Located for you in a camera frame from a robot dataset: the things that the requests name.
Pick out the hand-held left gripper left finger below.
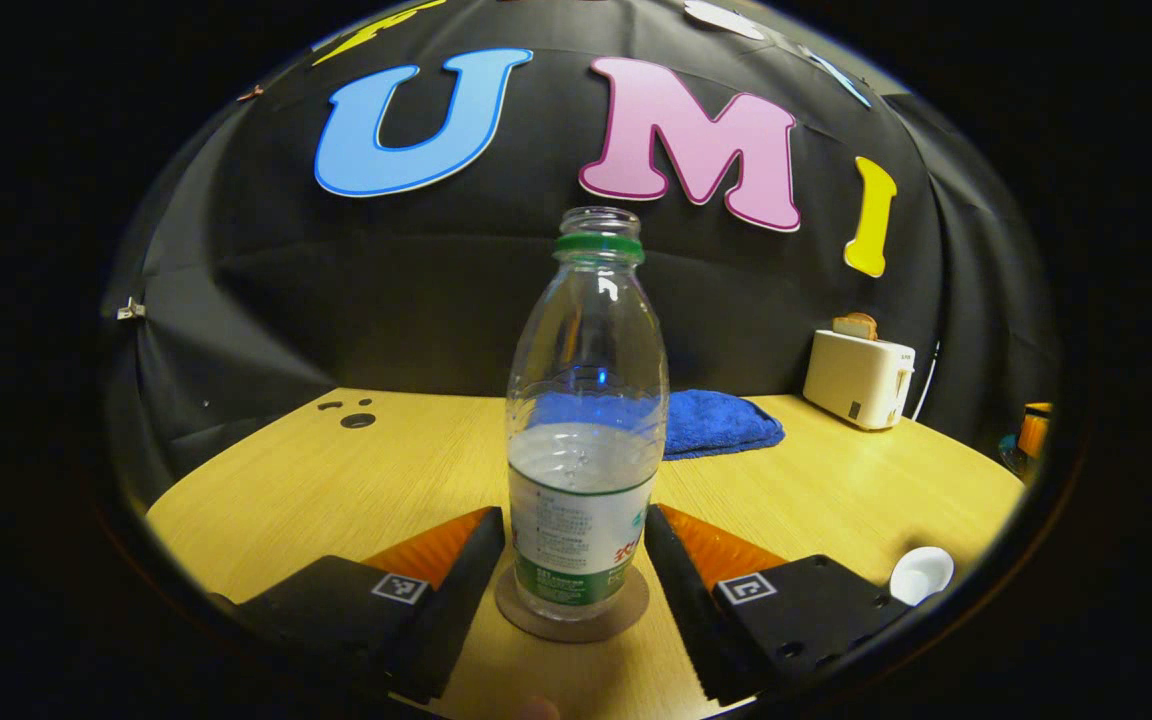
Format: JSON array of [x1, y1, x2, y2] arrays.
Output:
[[211, 506, 507, 704]]

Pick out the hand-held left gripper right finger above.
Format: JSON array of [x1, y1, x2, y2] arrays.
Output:
[[644, 503, 912, 704]]

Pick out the round brown coaster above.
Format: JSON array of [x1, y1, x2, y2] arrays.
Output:
[[494, 565, 651, 643]]

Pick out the clear plastic water bottle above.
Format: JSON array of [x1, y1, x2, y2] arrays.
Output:
[[506, 206, 671, 622]]

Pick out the white teacup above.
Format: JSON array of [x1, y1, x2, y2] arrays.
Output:
[[889, 546, 956, 607]]

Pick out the blue folded towel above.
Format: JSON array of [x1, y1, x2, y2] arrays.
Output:
[[661, 389, 786, 461]]

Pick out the white toaster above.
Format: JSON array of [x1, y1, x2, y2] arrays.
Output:
[[802, 329, 917, 432]]

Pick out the black backdrop cloth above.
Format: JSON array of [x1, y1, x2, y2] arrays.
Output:
[[101, 0, 1062, 501]]

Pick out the white power cable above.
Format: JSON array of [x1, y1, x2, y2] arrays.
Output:
[[911, 340, 940, 421]]

